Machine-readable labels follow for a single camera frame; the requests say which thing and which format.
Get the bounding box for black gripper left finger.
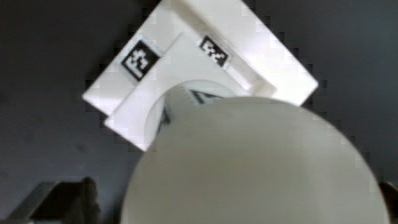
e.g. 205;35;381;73
0;177;101;224

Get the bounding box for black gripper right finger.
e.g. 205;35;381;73
378;182;398;221

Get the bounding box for white lamp bulb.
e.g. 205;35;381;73
120;85;392;224

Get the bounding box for white lamp base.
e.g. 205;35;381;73
81;0;317;149

